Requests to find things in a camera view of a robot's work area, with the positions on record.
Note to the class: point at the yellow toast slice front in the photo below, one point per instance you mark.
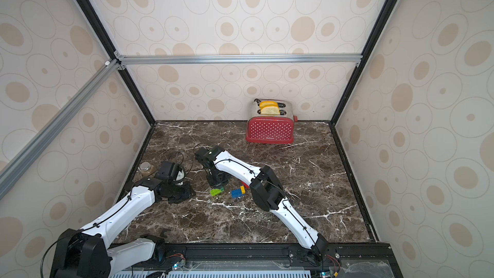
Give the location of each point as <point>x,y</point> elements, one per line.
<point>270,110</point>

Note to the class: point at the horizontal aluminium frame bar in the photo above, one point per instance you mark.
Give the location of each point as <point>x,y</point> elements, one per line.
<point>241,59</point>

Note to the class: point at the left diagonal aluminium bar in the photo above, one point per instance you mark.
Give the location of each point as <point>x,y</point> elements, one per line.
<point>16,168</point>

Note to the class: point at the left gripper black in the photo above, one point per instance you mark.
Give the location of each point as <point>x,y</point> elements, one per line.
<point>188,193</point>

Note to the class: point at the yellow toast slice back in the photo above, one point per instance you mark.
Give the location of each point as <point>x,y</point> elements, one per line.
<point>265,104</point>

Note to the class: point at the red lego brick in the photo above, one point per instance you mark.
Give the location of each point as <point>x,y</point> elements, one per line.
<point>244,184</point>

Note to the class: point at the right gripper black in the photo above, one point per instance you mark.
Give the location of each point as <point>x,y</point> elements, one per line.
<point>215,177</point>

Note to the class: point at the red polka dot toaster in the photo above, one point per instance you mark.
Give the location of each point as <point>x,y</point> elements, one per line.
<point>269,129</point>

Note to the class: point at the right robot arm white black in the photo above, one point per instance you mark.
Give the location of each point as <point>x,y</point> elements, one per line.
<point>267,193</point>

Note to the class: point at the yellow toast slice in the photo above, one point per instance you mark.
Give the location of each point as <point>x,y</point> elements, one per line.
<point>270,110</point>
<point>265,104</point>

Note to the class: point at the blue lego brick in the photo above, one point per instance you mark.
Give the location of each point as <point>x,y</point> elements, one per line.
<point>236,193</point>

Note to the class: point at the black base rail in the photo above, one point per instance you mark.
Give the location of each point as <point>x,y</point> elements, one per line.
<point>349,259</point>

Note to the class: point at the lime green lego brick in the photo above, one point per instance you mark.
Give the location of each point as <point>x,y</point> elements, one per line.
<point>215,192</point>

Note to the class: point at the small jar with lid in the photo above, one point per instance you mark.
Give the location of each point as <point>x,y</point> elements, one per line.
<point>146,169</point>

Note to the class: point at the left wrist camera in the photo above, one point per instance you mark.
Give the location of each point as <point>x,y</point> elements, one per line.
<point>171,173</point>

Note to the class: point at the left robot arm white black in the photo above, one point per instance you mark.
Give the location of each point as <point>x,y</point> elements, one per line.
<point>112,220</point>

